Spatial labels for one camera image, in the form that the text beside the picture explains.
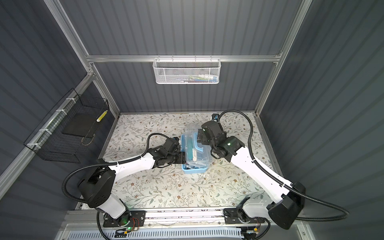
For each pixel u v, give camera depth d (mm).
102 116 810
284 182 402
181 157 782
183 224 733
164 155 677
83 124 744
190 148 827
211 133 555
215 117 640
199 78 934
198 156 818
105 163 488
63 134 719
